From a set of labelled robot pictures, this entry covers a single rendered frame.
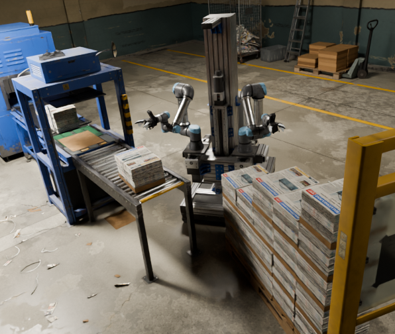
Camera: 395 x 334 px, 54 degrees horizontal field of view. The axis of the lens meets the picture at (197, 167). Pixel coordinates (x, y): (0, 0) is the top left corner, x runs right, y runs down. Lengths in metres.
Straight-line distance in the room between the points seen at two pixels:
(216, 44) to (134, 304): 2.37
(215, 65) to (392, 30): 6.35
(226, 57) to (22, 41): 3.49
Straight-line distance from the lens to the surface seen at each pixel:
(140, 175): 3.25
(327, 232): 2.19
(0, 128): 6.44
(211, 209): 4.02
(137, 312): 3.41
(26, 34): 6.44
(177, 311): 3.35
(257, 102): 3.63
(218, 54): 3.72
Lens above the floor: 2.46
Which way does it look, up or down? 28 degrees down
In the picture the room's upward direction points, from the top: 5 degrees counter-clockwise
